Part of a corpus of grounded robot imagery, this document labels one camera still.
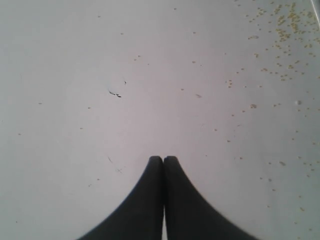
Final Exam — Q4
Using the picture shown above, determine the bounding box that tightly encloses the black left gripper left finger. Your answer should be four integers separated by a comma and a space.
80, 156, 164, 240

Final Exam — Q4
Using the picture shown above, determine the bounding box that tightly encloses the yellow millet pile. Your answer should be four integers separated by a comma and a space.
247, 0, 320, 83

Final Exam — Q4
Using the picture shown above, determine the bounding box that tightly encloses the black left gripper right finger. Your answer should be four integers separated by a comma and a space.
163, 156, 256, 240

